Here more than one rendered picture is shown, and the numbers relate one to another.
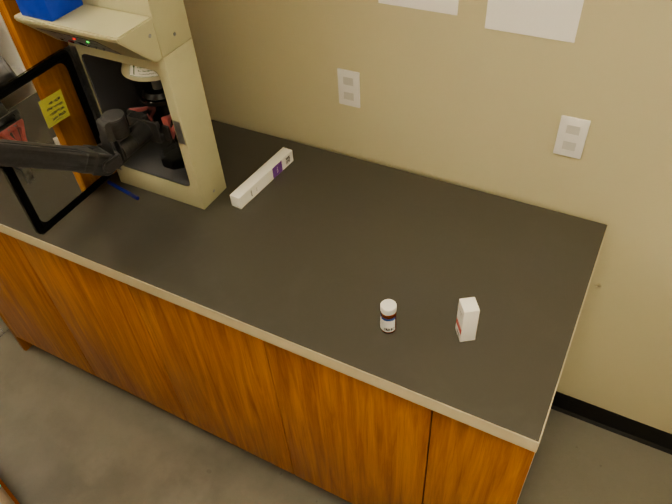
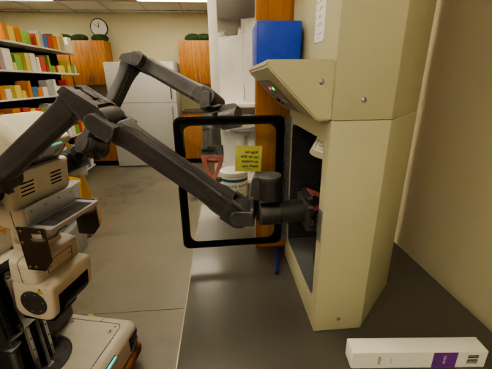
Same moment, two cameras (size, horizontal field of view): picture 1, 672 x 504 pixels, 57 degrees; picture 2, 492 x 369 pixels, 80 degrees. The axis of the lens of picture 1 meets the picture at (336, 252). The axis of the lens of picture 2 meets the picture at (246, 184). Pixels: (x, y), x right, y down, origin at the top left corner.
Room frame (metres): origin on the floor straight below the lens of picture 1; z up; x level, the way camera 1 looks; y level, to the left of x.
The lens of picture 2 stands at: (0.94, 0.03, 1.48)
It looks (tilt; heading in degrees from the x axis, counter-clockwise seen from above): 19 degrees down; 55
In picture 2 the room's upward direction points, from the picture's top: 1 degrees counter-clockwise
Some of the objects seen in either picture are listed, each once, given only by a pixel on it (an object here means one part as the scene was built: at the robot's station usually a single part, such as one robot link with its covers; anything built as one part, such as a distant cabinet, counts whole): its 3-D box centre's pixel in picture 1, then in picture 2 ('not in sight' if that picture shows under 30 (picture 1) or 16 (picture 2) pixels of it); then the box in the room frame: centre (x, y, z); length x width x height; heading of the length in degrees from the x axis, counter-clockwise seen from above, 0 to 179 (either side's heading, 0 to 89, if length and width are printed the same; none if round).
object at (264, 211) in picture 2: (123, 144); (269, 210); (1.36, 0.53, 1.18); 0.07 x 0.06 x 0.07; 149
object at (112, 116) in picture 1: (108, 139); (256, 196); (1.34, 0.56, 1.21); 0.12 x 0.09 x 0.11; 137
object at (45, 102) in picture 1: (52, 144); (231, 185); (1.37, 0.72, 1.19); 0.30 x 0.01 x 0.40; 151
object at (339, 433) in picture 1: (248, 305); not in sight; (1.41, 0.32, 0.45); 2.05 x 0.67 x 0.90; 59
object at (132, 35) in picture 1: (88, 37); (281, 88); (1.39, 0.53, 1.46); 0.32 x 0.11 x 0.10; 59
